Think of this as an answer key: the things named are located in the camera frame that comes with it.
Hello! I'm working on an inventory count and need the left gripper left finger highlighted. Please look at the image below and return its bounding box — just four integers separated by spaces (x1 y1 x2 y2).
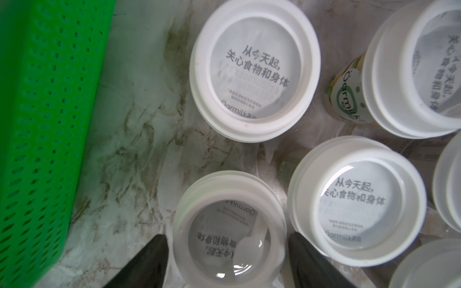
104 234 169 288

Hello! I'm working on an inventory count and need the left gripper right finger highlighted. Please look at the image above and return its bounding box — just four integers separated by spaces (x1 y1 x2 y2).
288 232 354 288

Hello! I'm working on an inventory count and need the yogurt cup white lid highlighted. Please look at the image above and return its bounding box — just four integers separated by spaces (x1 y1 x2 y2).
324 1 461 139
189 1 321 143
172 170 287 288
278 136 427 267
432 133 461 232
389 239 461 288

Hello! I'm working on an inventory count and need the green plastic basket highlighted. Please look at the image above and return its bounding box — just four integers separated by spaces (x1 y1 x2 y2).
1 0 115 288

